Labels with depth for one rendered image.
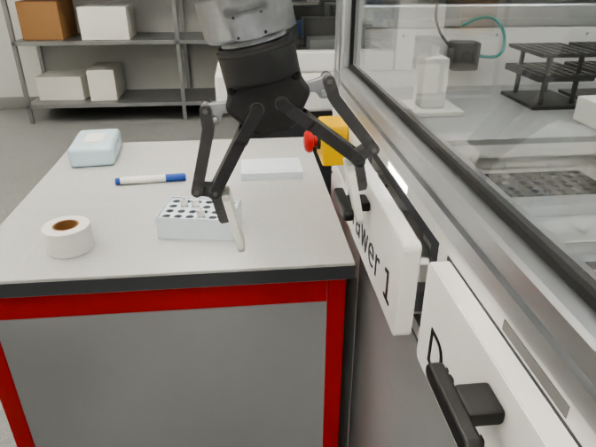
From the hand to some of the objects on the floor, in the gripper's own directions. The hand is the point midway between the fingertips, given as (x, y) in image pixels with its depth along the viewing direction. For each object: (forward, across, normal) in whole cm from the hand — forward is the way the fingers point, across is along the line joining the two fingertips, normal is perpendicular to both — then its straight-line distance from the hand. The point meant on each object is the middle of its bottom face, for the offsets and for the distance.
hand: (297, 223), depth 58 cm
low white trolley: (+84, -37, +44) cm, 102 cm away
